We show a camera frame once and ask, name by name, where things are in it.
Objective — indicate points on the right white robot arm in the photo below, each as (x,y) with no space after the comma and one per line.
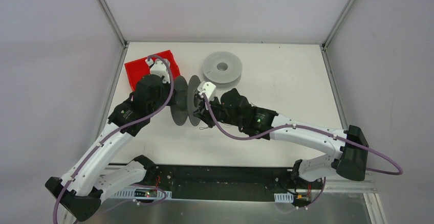
(344,150)

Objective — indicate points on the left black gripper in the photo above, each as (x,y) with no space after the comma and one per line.
(166,89)

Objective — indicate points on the white perforated spool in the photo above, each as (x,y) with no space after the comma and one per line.
(223,69)

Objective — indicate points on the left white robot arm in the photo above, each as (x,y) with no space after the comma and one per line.
(82,190)

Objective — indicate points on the right white cable duct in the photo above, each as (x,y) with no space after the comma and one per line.
(283,197)

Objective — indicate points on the left white cable duct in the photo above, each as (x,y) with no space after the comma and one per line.
(142,194)

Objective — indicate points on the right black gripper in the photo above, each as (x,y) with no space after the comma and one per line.
(203,109)

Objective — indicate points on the white cable duct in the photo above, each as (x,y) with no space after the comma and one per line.
(283,197)
(142,194)

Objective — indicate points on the red plastic bin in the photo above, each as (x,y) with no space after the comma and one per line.
(136,69)

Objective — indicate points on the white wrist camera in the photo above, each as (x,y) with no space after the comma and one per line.
(159,68)
(207,90)

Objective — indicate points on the dark grey spool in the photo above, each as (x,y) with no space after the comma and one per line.
(185,102)

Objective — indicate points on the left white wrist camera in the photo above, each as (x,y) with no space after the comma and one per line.
(159,68)

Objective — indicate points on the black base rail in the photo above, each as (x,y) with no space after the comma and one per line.
(256,184)

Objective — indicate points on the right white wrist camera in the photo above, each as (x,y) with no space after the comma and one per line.
(207,90)

